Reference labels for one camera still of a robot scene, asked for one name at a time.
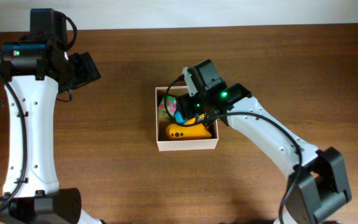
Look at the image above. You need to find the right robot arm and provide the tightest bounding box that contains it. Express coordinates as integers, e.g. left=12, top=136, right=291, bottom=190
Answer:
left=178, top=59, right=352, bottom=223

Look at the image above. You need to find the open beige cardboard box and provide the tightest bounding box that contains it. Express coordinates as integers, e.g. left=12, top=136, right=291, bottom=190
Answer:
left=155, top=86, right=219, bottom=152

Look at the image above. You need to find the multicoloured puzzle cube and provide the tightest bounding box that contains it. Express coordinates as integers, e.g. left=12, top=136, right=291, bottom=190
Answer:
left=157, top=95, right=177, bottom=118

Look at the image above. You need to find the red grey toy truck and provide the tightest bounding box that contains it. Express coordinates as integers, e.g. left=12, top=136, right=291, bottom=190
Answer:
left=196, top=113, right=208, bottom=122

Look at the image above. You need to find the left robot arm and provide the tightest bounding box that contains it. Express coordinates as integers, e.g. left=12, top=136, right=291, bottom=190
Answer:
left=0, top=8, right=101, bottom=223

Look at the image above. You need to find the orange toy animal figure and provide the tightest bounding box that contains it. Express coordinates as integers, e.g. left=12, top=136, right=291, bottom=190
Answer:
left=165, top=118, right=212, bottom=141

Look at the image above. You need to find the blue ball with eyes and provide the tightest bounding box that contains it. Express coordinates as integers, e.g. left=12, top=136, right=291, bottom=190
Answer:
left=174, top=110, right=187, bottom=124

